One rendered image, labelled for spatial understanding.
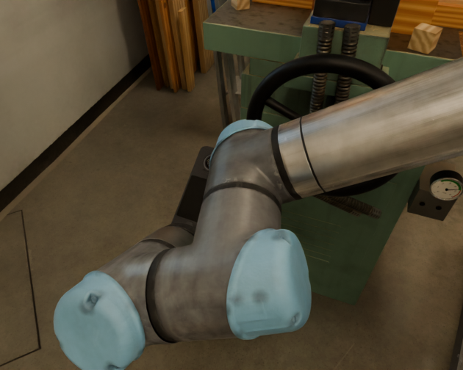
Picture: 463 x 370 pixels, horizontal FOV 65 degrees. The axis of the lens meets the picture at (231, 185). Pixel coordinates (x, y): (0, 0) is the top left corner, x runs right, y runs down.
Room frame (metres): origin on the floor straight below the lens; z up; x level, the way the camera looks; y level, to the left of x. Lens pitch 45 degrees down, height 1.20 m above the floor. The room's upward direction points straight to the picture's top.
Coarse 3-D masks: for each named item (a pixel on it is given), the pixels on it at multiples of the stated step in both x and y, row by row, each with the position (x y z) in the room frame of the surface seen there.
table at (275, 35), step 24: (216, 24) 0.78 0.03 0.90; (240, 24) 0.78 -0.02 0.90; (264, 24) 0.78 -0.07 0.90; (288, 24) 0.78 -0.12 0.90; (216, 48) 0.78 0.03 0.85; (240, 48) 0.76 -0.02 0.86; (264, 48) 0.74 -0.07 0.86; (288, 48) 0.72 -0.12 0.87; (408, 48) 0.66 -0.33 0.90; (456, 48) 0.66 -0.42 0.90; (408, 72) 0.64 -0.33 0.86
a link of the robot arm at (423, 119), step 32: (448, 64) 0.27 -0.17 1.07; (384, 96) 0.26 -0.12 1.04; (416, 96) 0.24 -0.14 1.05; (448, 96) 0.23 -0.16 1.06; (224, 128) 0.32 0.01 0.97; (256, 128) 0.30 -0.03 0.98; (288, 128) 0.27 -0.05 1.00; (320, 128) 0.25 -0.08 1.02; (352, 128) 0.24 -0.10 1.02; (384, 128) 0.23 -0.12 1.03; (416, 128) 0.22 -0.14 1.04; (448, 128) 0.22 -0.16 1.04; (224, 160) 0.26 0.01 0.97; (256, 160) 0.25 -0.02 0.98; (288, 160) 0.24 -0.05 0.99; (320, 160) 0.23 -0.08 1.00; (352, 160) 0.23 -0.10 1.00; (384, 160) 0.22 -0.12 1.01; (416, 160) 0.22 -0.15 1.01; (288, 192) 0.23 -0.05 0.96; (320, 192) 0.23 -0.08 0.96
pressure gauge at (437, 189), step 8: (432, 176) 0.56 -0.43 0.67; (440, 176) 0.54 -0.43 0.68; (448, 176) 0.54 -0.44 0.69; (456, 176) 0.54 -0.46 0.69; (432, 184) 0.54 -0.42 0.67; (440, 184) 0.53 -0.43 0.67; (448, 184) 0.53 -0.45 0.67; (456, 184) 0.52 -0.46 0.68; (432, 192) 0.54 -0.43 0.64; (440, 192) 0.53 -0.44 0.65; (448, 192) 0.53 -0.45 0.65; (456, 192) 0.52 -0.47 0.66
